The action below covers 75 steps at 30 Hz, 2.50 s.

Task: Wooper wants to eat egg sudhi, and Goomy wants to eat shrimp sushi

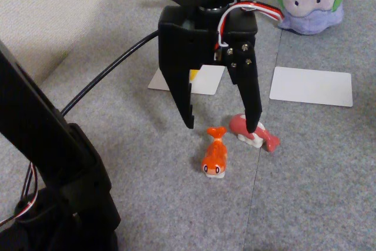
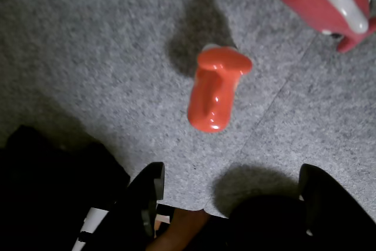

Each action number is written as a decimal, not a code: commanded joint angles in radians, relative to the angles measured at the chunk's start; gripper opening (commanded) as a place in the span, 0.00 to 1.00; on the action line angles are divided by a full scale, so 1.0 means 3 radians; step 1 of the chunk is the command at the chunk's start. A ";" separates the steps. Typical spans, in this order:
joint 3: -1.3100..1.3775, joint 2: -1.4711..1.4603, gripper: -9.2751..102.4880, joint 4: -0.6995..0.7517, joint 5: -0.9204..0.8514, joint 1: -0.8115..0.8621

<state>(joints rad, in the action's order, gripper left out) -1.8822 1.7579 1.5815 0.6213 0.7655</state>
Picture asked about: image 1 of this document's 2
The purple Goomy plush toy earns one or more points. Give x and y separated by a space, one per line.
311 7

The gray carpet tile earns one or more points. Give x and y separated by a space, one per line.
141 180
317 160

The orange shrimp sushi figure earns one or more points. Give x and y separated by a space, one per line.
216 154

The pink tuna sushi figure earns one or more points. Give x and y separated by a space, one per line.
270 142

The yellow egg sushi figure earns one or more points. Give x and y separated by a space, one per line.
194 75

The white rectangular card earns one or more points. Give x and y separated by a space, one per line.
210 82
311 86

